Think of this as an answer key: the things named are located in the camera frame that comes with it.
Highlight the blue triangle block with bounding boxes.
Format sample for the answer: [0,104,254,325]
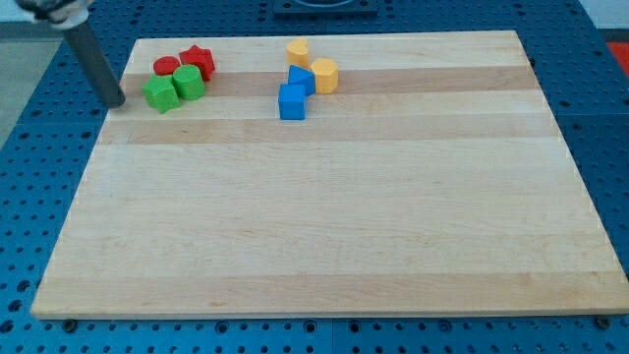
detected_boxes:
[287,65,315,96]

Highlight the yellow hexagon block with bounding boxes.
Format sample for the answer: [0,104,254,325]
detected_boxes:
[311,58,339,94]

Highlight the red star block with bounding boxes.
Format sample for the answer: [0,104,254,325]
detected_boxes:
[179,44,215,82]

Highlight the wooden board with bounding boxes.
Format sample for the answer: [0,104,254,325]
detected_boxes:
[31,30,628,320]

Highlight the green star block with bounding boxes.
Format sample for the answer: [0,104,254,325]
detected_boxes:
[142,75,181,114]

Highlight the red cylinder block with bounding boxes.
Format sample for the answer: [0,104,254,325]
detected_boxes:
[152,56,181,76]

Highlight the blue cube block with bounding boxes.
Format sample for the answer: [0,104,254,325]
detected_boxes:
[278,84,306,120]

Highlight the green cylinder block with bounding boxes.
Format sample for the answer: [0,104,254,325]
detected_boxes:
[173,64,205,100]

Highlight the yellow heart block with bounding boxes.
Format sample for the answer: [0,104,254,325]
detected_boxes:
[285,37,311,69]

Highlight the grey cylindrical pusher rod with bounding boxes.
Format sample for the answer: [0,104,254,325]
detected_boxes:
[63,22,126,108]

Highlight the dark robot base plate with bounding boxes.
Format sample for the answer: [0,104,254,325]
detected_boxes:
[270,0,379,18]

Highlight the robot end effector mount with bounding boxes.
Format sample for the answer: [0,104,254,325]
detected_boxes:
[15,0,94,30]

